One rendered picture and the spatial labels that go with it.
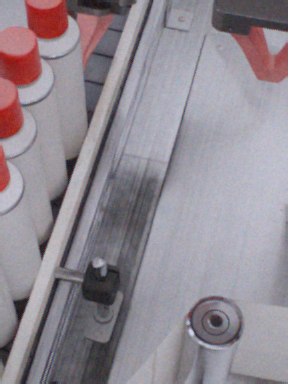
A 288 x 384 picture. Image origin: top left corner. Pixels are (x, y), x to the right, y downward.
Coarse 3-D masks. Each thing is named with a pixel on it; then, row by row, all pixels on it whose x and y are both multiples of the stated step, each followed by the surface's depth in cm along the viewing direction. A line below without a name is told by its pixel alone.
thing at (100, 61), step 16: (128, 16) 90; (144, 16) 90; (112, 32) 89; (96, 48) 87; (112, 48) 87; (96, 64) 86; (128, 64) 86; (96, 80) 85; (96, 96) 84; (112, 112) 83; (96, 160) 80; (64, 192) 78; (80, 208) 78; (64, 256) 75; (16, 304) 73; (48, 304) 73; (0, 352) 70; (32, 352) 70
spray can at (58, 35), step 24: (24, 0) 63; (48, 0) 63; (24, 24) 67; (48, 24) 64; (72, 24) 67; (48, 48) 66; (72, 48) 67; (72, 72) 69; (72, 96) 72; (72, 120) 74; (72, 144) 78
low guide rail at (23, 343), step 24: (144, 0) 86; (120, 48) 83; (120, 72) 82; (96, 120) 78; (96, 144) 77; (72, 192) 74; (72, 216) 74; (48, 264) 71; (48, 288) 70; (24, 312) 69; (24, 336) 67; (24, 360) 67
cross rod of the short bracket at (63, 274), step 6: (54, 270) 71; (60, 270) 71; (66, 270) 71; (72, 270) 71; (78, 270) 71; (54, 276) 71; (60, 276) 71; (66, 276) 71; (72, 276) 71; (78, 276) 71; (72, 282) 71; (78, 282) 71
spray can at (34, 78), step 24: (0, 48) 60; (24, 48) 61; (0, 72) 63; (24, 72) 62; (48, 72) 65; (24, 96) 63; (48, 96) 65; (48, 120) 67; (48, 144) 70; (48, 168) 73; (48, 192) 76
